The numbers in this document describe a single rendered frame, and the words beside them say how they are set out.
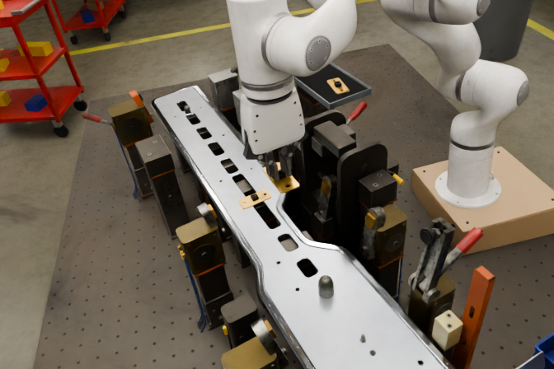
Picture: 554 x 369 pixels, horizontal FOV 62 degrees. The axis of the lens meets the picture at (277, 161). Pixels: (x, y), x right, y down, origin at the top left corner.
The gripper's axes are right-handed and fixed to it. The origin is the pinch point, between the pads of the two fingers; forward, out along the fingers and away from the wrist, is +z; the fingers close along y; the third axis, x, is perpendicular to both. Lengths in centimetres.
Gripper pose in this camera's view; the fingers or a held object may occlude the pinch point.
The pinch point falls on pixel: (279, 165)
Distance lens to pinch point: 83.1
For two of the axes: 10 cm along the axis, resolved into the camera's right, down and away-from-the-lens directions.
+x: 4.4, 5.1, -7.4
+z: 1.1, 7.9, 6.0
